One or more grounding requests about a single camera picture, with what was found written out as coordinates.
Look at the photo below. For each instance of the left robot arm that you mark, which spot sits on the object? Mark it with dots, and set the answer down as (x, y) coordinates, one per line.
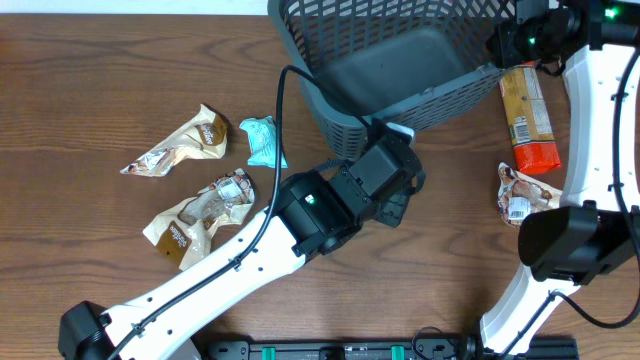
(311, 216)

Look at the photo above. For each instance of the orange pasta package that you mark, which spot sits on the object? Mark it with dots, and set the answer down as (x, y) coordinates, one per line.
(528, 122)

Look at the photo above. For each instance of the black mounting rail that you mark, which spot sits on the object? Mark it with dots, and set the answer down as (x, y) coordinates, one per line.
(422, 348)

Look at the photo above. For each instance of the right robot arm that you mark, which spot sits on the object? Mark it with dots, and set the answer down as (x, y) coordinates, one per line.
(595, 227)

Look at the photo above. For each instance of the beige snack pouch with barcode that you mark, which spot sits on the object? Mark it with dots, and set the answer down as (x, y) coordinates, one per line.
(184, 233)

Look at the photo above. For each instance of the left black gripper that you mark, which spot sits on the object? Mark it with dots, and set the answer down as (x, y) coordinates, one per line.
(395, 220)

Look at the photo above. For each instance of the teal snack packet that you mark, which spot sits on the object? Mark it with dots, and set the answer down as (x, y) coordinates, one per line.
(261, 134)

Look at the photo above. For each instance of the grey plastic lattice basket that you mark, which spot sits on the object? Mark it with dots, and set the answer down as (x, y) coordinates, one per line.
(416, 63)

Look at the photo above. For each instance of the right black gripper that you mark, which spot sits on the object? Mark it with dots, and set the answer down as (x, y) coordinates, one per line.
(503, 45)

